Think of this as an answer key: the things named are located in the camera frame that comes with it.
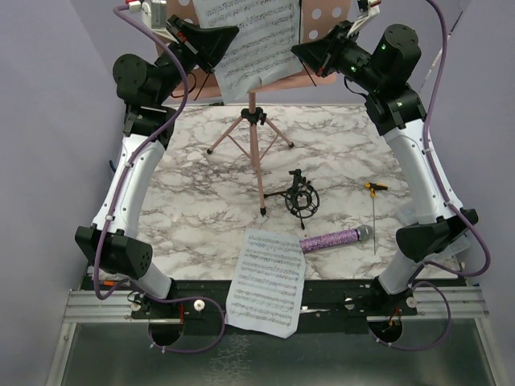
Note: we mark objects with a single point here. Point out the yellow handled screwdriver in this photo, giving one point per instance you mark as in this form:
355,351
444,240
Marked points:
373,188

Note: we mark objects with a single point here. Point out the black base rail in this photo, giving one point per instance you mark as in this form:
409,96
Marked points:
327,307

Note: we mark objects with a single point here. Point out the sheet music page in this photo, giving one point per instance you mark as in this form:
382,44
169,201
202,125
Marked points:
266,292
260,54

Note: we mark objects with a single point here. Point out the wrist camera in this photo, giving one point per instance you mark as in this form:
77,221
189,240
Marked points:
369,9
154,15

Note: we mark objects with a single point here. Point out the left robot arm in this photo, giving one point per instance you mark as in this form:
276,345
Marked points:
110,242

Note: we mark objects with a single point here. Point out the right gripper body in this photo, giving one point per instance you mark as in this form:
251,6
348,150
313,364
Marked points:
346,55

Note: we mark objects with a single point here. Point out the pink music stand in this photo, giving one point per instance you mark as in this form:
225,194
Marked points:
314,15

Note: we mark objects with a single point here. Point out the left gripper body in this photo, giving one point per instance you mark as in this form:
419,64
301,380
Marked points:
186,59

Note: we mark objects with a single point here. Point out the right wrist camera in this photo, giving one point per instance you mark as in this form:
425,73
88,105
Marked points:
369,9

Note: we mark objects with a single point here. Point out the black microphone shock mount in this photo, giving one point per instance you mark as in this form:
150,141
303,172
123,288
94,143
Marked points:
301,198

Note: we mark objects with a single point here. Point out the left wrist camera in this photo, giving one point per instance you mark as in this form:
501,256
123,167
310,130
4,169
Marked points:
154,15

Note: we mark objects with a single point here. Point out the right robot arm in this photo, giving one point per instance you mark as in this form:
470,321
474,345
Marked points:
398,114

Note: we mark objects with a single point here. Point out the purple glitter microphone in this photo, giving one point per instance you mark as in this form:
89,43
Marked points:
348,236

